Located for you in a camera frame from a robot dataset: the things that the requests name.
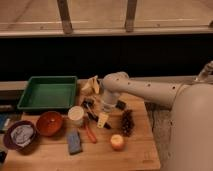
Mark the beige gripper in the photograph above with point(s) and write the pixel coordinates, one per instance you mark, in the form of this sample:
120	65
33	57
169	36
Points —
102	119

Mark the black dish brush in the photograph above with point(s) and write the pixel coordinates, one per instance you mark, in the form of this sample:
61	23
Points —
88	104

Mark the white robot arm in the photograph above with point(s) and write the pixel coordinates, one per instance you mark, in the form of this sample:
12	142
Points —
191	143

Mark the black rectangular block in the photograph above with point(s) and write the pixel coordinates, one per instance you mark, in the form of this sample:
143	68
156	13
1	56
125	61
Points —
121	105

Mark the orange carrot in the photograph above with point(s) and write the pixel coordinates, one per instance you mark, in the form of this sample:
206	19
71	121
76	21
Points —
89	132

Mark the dark grape bunch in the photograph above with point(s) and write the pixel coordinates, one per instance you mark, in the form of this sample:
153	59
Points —
127	123

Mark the white paper cup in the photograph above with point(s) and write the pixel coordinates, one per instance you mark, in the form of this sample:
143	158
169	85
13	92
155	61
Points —
76	114

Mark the yellow red apple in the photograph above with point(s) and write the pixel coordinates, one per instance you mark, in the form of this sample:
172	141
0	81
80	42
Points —
117	142

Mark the blue sponge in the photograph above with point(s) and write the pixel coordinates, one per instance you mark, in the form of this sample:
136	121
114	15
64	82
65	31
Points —
74	143

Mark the red bowl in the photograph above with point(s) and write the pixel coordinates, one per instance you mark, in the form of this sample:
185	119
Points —
49	123

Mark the green plastic tray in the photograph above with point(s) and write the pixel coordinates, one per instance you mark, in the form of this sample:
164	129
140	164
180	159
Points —
48	93

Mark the crumpled white cloth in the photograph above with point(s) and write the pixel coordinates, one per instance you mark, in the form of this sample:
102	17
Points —
22	134

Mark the purple bowl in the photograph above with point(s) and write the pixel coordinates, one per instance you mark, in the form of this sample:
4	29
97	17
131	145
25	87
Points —
7	140

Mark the metal rail frame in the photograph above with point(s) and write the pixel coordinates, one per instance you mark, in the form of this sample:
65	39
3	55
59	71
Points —
46	18

